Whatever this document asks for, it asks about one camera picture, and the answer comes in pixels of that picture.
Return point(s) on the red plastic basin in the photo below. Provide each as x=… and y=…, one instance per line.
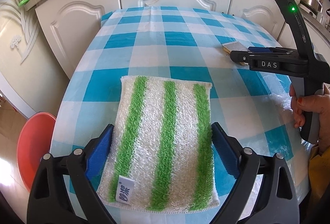
x=33, y=143

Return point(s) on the person's right hand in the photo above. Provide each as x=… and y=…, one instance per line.
x=318, y=104

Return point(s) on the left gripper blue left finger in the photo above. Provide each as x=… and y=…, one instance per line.
x=97, y=152

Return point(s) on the red snack wrapper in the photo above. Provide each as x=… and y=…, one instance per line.
x=238, y=53

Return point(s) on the yellow sleeve forearm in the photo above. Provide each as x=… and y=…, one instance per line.
x=318, y=172

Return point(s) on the green striped white sponge cloth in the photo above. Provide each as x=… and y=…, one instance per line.
x=161, y=157

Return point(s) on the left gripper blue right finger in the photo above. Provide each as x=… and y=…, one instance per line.
x=228, y=148

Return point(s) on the blue white checkered tablecloth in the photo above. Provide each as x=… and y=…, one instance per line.
x=184, y=44

